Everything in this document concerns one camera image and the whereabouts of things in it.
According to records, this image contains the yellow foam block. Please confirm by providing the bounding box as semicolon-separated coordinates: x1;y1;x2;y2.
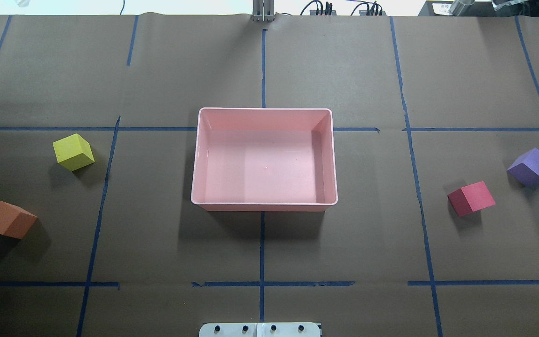
52;133;95;171

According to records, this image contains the red foam block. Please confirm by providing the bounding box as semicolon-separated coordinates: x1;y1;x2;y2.
447;181;496;216

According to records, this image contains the purple foam block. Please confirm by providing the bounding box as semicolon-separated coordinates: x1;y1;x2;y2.
507;148;539;186

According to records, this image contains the pink plastic bin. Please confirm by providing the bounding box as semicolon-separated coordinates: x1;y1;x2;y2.
190;107;339;212

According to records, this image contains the brown paper table cover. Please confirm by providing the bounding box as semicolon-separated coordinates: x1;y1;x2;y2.
0;13;539;337

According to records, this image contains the orange foam block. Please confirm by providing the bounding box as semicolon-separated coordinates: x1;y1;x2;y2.
0;201;38;239

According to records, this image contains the aluminium frame post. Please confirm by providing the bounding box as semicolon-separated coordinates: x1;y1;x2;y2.
251;0;275;22

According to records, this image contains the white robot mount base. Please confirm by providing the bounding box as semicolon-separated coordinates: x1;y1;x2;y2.
198;322;323;337

